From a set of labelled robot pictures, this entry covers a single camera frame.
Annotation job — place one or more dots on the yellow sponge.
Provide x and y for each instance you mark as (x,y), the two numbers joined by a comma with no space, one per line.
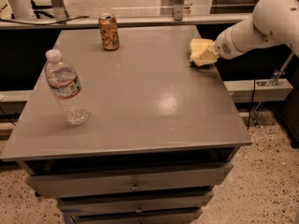
(200,51)

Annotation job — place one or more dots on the lower grey side rail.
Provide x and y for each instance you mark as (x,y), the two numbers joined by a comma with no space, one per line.
(254,91)

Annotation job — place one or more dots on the grey drawer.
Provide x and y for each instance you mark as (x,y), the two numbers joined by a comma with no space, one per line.
(130,180)
(182,215)
(136,203)

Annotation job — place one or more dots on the clear plastic water bottle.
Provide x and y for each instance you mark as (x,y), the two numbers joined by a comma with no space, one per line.
(66,88)

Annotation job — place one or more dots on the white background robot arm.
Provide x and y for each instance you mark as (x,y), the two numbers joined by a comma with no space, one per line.
(21,9)

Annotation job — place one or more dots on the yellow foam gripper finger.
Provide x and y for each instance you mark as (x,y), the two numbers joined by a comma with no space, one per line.
(212,49)

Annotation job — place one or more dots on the middle grey drawer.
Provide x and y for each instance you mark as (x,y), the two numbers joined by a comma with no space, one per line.
(136,203)

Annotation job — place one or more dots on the grey metal rail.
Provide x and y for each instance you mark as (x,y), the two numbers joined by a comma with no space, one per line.
(84,22)

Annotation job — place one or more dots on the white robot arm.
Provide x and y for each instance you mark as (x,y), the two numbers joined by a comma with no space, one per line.
(272,22)

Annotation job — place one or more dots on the grey drawer cabinet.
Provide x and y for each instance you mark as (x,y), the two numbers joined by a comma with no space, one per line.
(149,108)

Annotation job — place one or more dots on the top grey drawer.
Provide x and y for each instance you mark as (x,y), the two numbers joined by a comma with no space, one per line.
(130,180)

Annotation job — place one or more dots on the metal bracket on rail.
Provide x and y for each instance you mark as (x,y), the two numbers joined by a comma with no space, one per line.
(178,10)

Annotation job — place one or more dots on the orange soda can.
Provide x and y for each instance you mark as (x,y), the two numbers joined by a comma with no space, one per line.
(109,31)

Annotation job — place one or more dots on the bottom grey drawer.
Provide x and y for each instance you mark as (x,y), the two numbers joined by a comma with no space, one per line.
(182,215)

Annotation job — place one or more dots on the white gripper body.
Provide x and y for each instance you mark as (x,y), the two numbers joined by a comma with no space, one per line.
(224,47)

